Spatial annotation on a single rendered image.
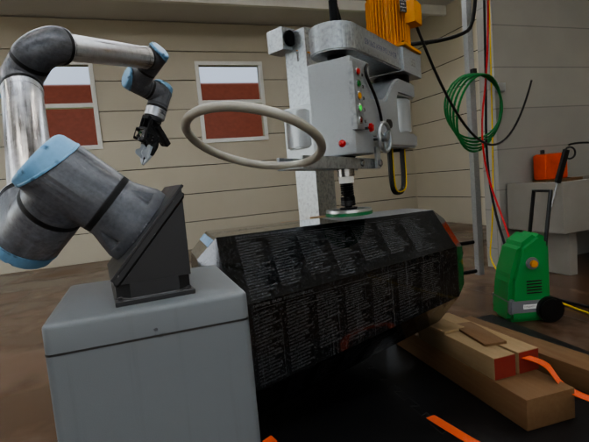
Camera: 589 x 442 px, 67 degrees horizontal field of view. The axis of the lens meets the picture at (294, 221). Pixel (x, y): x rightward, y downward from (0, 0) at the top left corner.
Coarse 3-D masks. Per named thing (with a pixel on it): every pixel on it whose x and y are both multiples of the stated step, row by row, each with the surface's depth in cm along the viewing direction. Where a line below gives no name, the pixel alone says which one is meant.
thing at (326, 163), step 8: (280, 160) 171; (288, 160) 175; (320, 160) 174; (328, 160) 179; (336, 160) 185; (344, 160) 192; (352, 160) 198; (360, 160) 205; (368, 160) 212; (288, 168) 168; (296, 168) 166; (304, 168) 171; (312, 168) 176; (320, 168) 181; (328, 168) 186; (336, 168) 192
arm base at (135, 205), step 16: (112, 192) 96; (128, 192) 99; (144, 192) 101; (160, 192) 105; (112, 208) 96; (128, 208) 97; (144, 208) 98; (96, 224) 97; (112, 224) 96; (128, 224) 96; (144, 224) 97; (112, 240) 99; (128, 240) 97; (112, 256) 102
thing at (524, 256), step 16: (512, 240) 305; (528, 240) 293; (544, 240) 292; (512, 256) 297; (528, 256) 291; (544, 256) 291; (496, 272) 314; (512, 272) 295; (528, 272) 292; (544, 272) 292; (496, 288) 312; (512, 288) 296; (528, 288) 293; (544, 288) 293; (496, 304) 312; (512, 304) 293; (528, 304) 293; (544, 304) 289; (560, 304) 289; (512, 320) 298; (528, 320) 298; (544, 320) 291
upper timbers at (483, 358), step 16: (448, 320) 241; (464, 320) 239; (432, 336) 232; (448, 336) 219; (464, 336) 217; (448, 352) 220; (464, 352) 208; (480, 352) 197; (496, 352) 196; (512, 352) 196; (528, 352) 195; (480, 368) 198; (496, 368) 190; (512, 368) 193; (528, 368) 195
